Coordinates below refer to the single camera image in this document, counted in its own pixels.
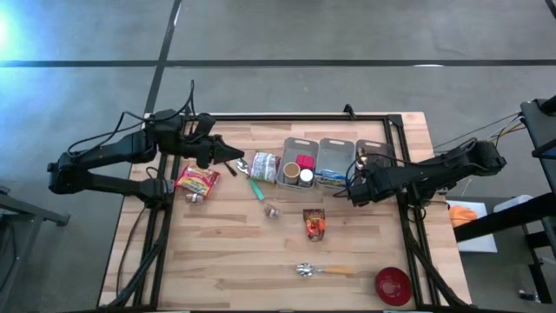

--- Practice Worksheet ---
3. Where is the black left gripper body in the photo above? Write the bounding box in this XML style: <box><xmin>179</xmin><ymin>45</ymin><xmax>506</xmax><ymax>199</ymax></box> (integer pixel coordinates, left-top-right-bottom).
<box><xmin>186</xmin><ymin>132</ymin><xmax>227</xmax><ymax>170</ymax></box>

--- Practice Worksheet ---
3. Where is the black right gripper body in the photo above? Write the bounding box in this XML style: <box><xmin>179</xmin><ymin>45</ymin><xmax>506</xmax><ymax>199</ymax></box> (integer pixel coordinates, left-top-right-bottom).
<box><xmin>362</xmin><ymin>167</ymin><xmax>399</xmax><ymax>201</ymax></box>

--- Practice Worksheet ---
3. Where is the red ramen packet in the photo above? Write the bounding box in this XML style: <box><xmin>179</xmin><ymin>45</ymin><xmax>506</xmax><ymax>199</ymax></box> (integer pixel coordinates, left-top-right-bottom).
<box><xmin>174</xmin><ymin>162</ymin><xmax>222</xmax><ymax>197</ymax></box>

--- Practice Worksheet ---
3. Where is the green-handled silver spoon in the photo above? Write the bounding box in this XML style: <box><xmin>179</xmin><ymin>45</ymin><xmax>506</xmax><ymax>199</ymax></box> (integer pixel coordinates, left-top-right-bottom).
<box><xmin>235</xmin><ymin>156</ymin><xmax>266</xmax><ymax>203</ymax></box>

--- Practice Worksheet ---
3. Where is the brown snack pouch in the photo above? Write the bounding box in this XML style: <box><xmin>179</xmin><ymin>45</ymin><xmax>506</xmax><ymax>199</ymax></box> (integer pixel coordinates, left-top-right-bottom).
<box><xmin>302</xmin><ymin>208</ymin><xmax>328</xmax><ymax>243</ymax></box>

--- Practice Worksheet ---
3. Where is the light grey storage bin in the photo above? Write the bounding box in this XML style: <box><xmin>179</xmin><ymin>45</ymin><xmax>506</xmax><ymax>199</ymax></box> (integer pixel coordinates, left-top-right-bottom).
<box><xmin>315</xmin><ymin>137</ymin><xmax>358</xmax><ymax>191</ymax></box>
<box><xmin>276</xmin><ymin>137</ymin><xmax>321</xmax><ymax>191</ymax></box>

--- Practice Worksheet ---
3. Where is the orange cloth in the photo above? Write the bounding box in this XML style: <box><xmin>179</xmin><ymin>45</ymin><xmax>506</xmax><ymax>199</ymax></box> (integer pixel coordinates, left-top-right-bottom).
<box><xmin>448</xmin><ymin>204</ymin><xmax>480</xmax><ymax>229</ymax></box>

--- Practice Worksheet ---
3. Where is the red bowl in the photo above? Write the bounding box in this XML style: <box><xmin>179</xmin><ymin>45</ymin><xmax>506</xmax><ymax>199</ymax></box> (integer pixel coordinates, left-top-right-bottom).
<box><xmin>374</xmin><ymin>266</ymin><xmax>414</xmax><ymax>307</ymax></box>

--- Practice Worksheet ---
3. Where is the white board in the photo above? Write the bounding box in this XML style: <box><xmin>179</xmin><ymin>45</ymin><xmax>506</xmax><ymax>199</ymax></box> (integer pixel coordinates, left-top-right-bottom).
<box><xmin>446</xmin><ymin>199</ymin><xmax>499</xmax><ymax>254</ymax></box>

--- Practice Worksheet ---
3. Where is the black metal stand bar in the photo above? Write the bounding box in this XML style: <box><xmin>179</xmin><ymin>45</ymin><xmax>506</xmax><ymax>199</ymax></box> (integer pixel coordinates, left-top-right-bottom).
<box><xmin>453</xmin><ymin>192</ymin><xmax>556</xmax><ymax>243</ymax></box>

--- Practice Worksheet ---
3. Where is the white plastic container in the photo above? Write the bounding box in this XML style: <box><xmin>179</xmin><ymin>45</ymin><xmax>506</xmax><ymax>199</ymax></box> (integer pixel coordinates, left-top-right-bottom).
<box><xmin>493</xmin><ymin>194</ymin><xmax>534</xmax><ymax>214</ymax></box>

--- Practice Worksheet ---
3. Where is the black metal stand leg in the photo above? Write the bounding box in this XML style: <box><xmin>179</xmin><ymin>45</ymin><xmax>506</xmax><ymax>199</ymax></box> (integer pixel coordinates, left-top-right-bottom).
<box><xmin>0</xmin><ymin>186</ymin><xmax>71</xmax><ymax>305</ymax></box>

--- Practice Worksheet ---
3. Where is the small black device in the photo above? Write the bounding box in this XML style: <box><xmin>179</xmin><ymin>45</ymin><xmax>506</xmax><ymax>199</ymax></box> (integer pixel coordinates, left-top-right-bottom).
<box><xmin>518</xmin><ymin>288</ymin><xmax>543</xmax><ymax>304</ymax></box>

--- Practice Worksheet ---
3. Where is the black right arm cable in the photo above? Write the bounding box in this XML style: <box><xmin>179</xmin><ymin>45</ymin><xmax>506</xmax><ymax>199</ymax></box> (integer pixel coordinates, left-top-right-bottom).
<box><xmin>333</xmin><ymin>150</ymin><xmax>418</xmax><ymax>199</ymax></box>

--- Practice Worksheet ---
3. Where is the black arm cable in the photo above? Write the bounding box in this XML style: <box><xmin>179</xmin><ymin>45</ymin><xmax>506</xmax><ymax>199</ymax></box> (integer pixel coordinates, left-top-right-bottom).
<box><xmin>333</xmin><ymin>150</ymin><xmax>418</xmax><ymax>199</ymax></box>
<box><xmin>64</xmin><ymin>79</ymin><xmax>196</xmax><ymax>154</ymax></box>

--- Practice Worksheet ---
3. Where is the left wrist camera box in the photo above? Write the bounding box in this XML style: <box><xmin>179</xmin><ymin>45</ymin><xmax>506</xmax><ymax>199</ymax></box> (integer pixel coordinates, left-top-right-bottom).
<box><xmin>190</xmin><ymin>111</ymin><xmax>217</xmax><ymax>137</ymax></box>

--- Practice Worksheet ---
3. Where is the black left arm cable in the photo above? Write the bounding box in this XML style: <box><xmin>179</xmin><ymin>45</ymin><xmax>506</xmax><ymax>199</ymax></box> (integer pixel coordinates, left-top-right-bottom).
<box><xmin>64</xmin><ymin>79</ymin><xmax>196</xmax><ymax>154</ymax></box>

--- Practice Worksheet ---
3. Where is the silver spoon wooden handle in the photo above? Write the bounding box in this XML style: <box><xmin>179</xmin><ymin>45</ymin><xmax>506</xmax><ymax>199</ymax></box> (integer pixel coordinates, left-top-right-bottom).
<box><xmin>295</xmin><ymin>262</ymin><xmax>354</xmax><ymax>278</ymax></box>

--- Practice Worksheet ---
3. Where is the thin black cable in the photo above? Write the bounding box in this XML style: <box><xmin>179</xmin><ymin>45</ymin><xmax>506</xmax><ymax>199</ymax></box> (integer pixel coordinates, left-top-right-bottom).
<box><xmin>115</xmin><ymin>203</ymin><xmax>149</xmax><ymax>297</ymax></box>

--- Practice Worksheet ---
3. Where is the yellow and grey cable bundle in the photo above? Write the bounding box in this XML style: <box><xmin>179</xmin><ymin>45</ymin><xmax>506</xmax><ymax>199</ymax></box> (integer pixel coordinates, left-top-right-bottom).
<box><xmin>434</xmin><ymin>110</ymin><xmax>525</xmax><ymax>151</ymax></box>

